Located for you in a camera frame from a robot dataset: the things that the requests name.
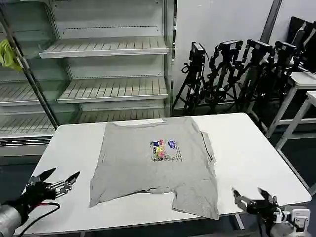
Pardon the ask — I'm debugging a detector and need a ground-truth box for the grey table leg frame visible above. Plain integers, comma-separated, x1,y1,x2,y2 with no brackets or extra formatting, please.
232,214,248,231

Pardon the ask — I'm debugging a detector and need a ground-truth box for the yellow-green cloth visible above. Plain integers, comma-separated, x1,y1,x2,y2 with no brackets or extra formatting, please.
0,39,23,73

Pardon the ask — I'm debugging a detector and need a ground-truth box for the slanted metal rack pole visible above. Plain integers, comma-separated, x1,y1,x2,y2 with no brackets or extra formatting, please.
0,9,61,127

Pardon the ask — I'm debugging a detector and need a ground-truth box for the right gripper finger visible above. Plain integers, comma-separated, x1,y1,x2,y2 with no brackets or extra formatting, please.
231,187,257,212
257,187,277,205

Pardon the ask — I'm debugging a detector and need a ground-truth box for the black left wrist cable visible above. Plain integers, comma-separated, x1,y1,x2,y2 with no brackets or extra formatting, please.
14,201,61,236

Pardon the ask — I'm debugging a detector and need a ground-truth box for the grey printed T-shirt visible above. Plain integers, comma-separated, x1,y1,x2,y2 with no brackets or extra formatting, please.
88,117,220,221

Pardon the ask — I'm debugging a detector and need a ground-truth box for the glass-sided empty shelf unit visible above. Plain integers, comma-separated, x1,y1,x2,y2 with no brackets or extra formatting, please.
0,0,82,158

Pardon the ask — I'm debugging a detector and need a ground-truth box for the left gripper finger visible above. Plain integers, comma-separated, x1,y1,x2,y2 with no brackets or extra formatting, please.
48,171,81,198
27,168,57,188

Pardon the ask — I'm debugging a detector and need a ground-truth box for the white empty shelf unit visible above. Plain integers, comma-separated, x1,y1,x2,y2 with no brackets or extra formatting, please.
38,0,177,124

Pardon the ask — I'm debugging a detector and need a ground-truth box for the black monitor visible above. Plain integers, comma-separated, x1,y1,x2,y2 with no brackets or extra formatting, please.
288,15,316,74

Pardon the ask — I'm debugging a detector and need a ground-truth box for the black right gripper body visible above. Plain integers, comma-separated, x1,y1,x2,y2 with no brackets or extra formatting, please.
246,200,282,224

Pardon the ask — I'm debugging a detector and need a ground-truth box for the white desk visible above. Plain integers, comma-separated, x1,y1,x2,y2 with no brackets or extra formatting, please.
266,71,316,139
275,90,316,154

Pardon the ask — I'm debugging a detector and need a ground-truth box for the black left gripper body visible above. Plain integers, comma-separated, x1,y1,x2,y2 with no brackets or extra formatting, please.
13,181,57,222

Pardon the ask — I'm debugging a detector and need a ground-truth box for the black tripod with camera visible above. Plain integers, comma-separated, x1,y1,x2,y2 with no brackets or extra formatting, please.
270,40,305,117
172,41,211,117
236,38,276,119
203,39,244,115

